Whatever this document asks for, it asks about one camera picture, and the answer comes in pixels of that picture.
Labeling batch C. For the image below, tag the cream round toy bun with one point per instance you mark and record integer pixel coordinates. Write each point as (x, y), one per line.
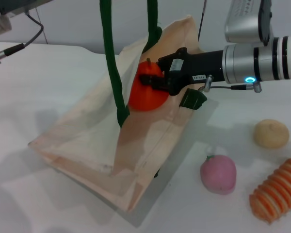
(270, 133)

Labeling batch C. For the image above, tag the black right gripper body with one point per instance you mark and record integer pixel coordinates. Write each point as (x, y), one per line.
(198, 66)

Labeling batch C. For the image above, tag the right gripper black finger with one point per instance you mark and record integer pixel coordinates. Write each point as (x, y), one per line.
(167, 60)
(155, 82)

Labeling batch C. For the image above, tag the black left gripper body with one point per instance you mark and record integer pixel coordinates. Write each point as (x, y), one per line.
(14, 6)

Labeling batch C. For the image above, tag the pink toy peach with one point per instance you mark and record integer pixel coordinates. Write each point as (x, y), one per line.
(218, 174)

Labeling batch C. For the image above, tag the orange striped toy bread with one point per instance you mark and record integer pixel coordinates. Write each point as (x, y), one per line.
(276, 191)

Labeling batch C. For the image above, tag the orange toy fruit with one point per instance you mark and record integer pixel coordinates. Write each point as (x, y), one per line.
(145, 97)

